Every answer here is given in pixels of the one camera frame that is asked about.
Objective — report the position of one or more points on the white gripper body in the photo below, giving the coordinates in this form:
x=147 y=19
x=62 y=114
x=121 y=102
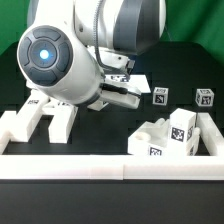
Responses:
x=116 y=87

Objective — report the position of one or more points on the white chair seat part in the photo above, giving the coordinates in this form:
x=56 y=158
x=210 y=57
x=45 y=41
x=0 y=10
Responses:
x=151 y=139

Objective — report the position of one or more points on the white chair back frame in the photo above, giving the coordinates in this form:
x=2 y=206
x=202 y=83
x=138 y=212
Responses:
x=37 y=105

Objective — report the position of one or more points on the white marker sheet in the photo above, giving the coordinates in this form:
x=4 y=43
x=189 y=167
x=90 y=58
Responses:
x=136 y=80

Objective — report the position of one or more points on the white U-shaped fence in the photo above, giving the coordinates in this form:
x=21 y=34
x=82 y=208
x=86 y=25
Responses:
x=92 y=167

